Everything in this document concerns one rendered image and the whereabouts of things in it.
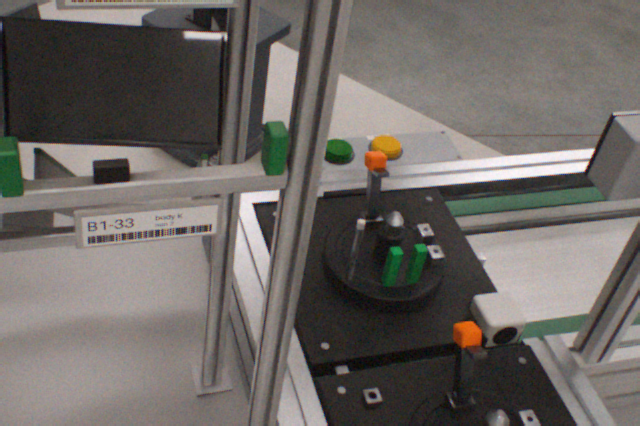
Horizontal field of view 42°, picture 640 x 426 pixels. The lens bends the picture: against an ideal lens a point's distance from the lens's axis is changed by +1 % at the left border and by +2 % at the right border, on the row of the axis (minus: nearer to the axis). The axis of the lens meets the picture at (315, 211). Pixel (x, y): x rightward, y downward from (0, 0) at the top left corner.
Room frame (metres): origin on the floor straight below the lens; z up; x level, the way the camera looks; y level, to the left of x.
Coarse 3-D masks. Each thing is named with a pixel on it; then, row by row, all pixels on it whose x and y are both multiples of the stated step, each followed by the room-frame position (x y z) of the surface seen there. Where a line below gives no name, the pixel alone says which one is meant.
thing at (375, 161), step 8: (368, 152) 0.75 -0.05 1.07; (376, 152) 0.75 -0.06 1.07; (368, 160) 0.74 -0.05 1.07; (376, 160) 0.74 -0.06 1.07; (384, 160) 0.74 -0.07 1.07; (368, 168) 0.74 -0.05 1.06; (376, 168) 0.74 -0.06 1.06; (384, 168) 0.74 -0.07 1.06; (368, 176) 0.74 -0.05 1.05; (376, 176) 0.72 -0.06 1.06; (384, 176) 0.72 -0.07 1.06; (368, 184) 0.74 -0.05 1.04; (376, 184) 0.73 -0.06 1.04; (368, 192) 0.73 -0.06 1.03; (376, 192) 0.73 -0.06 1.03; (368, 200) 0.73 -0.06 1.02; (376, 200) 0.73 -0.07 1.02; (368, 208) 0.72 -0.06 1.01; (376, 208) 0.73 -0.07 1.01; (368, 216) 0.72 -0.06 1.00
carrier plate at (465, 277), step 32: (416, 192) 0.82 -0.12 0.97; (320, 224) 0.73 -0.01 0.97; (448, 224) 0.77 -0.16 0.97; (320, 256) 0.67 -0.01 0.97; (448, 256) 0.71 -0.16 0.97; (320, 288) 0.63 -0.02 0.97; (448, 288) 0.66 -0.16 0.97; (480, 288) 0.67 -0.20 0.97; (320, 320) 0.58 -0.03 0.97; (352, 320) 0.59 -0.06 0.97; (384, 320) 0.60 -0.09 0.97; (416, 320) 0.61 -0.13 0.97; (448, 320) 0.61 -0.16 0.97; (320, 352) 0.54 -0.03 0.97; (352, 352) 0.55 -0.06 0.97; (384, 352) 0.55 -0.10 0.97; (416, 352) 0.57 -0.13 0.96; (448, 352) 0.58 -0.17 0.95
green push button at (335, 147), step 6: (330, 144) 0.88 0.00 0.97; (336, 144) 0.89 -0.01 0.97; (342, 144) 0.89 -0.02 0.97; (348, 144) 0.89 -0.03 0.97; (330, 150) 0.87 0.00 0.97; (336, 150) 0.87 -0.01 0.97; (342, 150) 0.88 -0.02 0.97; (348, 150) 0.88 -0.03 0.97; (330, 156) 0.86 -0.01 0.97; (336, 156) 0.86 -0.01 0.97; (342, 156) 0.87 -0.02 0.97; (348, 156) 0.87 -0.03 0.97
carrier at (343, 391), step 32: (512, 352) 0.59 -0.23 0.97; (320, 384) 0.50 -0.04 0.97; (352, 384) 0.51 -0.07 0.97; (384, 384) 0.51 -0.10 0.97; (416, 384) 0.52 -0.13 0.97; (448, 384) 0.53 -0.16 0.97; (480, 384) 0.54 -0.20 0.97; (512, 384) 0.54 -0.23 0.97; (544, 384) 0.55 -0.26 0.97; (352, 416) 0.47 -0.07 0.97; (384, 416) 0.48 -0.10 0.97; (416, 416) 0.47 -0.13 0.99; (448, 416) 0.48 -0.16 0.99; (480, 416) 0.48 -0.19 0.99; (512, 416) 0.49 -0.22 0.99; (544, 416) 0.51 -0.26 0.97
